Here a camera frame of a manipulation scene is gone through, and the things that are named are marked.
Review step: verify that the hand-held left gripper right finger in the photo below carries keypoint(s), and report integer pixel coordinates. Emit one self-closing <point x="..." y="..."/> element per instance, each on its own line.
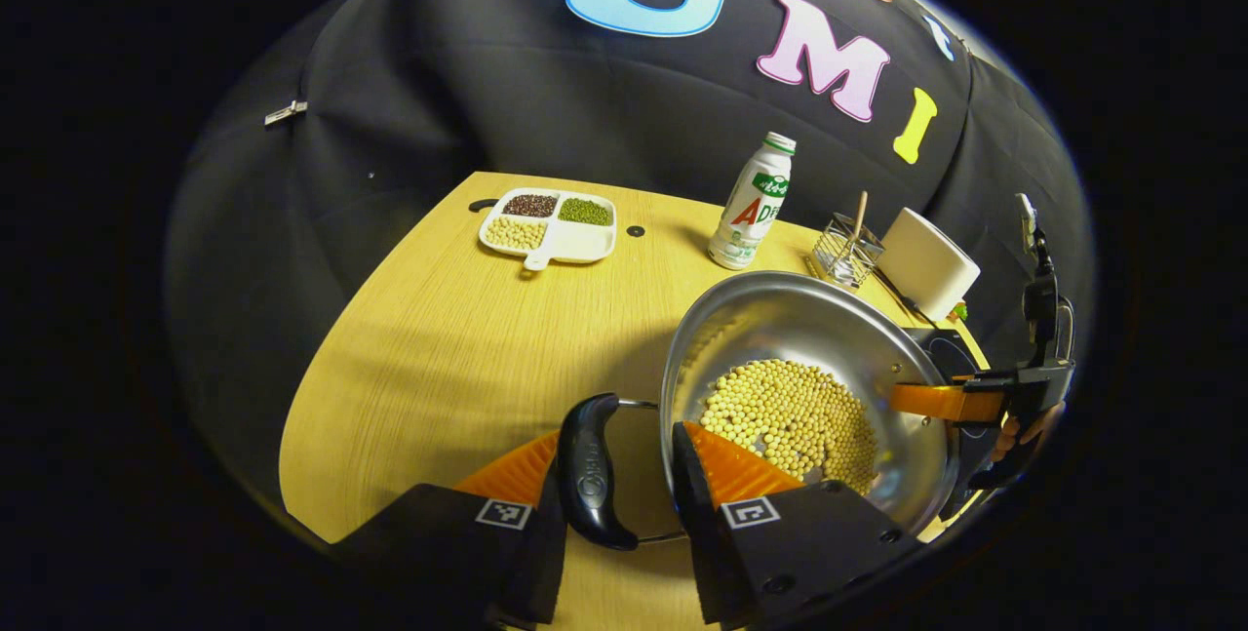
<point x="707" y="553"/>

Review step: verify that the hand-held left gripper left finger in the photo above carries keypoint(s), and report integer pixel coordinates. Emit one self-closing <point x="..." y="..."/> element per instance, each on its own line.
<point x="544" y="572"/>

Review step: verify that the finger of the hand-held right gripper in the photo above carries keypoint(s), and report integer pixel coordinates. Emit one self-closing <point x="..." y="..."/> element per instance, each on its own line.
<point x="926" y="402"/>

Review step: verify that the black induction cooktop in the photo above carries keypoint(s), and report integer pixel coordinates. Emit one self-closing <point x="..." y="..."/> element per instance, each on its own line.
<point x="960" y="353"/>

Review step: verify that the pile of soybeans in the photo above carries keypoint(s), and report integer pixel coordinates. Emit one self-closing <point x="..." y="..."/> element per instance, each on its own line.
<point x="780" y="416"/>

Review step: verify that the stainless steel pot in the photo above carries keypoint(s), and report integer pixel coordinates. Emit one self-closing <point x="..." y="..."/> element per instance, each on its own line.
<point x="780" y="319"/>

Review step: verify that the sandwich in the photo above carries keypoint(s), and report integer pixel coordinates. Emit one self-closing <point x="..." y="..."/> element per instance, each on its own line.
<point x="960" y="311"/>

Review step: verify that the white toaster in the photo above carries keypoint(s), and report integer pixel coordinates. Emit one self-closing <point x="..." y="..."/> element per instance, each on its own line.
<point x="926" y="265"/>

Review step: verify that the white drink bottle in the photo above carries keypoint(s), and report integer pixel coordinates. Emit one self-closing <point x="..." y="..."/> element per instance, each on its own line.
<point x="751" y="212"/>

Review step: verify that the white divided bean dish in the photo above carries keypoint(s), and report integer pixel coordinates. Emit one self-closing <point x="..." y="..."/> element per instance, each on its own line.
<point x="575" y="241"/>

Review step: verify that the black backdrop cloth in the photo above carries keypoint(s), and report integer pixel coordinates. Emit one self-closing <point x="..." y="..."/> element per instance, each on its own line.
<point x="439" y="75"/>

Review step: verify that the metal clip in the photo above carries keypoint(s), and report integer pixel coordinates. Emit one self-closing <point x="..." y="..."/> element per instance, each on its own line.
<point x="285" y="112"/>

